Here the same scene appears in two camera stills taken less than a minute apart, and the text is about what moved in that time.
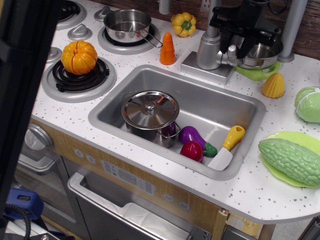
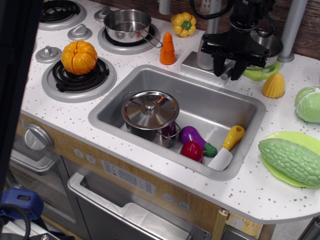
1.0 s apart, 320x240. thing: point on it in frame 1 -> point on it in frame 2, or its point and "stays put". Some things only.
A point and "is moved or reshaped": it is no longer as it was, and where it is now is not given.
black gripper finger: x=225 y=38 -> x=219 y=62
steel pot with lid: x=150 y=116 stays put
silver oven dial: x=36 y=138 stays put
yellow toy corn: x=273 y=86 stays put
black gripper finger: x=247 y=45 -> x=239 y=68
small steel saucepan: x=124 y=25 stays put
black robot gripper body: x=245 y=19 -> x=239 y=41
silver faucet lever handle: x=232 y=58 is moved or reshaped
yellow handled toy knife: x=224 y=156 stays put
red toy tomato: x=193 y=149 stays put
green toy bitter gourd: x=298 y=162 stays put
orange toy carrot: x=167 y=53 stays put
